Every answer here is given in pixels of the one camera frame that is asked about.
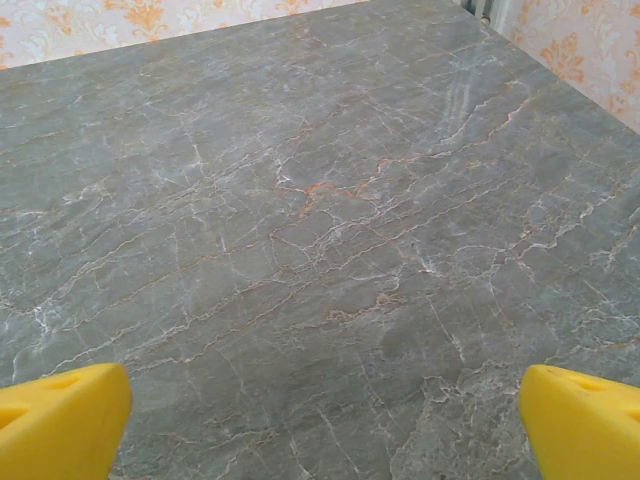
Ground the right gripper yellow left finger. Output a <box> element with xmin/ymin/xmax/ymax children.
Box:
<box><xmin>0</xmin><ymin>363</ymin><xmax>134</xmax><ymax>480</ymax></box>

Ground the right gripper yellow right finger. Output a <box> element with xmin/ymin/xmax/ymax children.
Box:
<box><xmin>519</xmin><ymin>363</ymin><xmax>640</xmax><ymax>480</ymax></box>

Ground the aluminium frame post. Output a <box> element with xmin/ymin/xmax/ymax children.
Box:
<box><xmin>462</xmin><ymin>0</ymin><xmax>507</xmax><ymax>26</ymax></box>

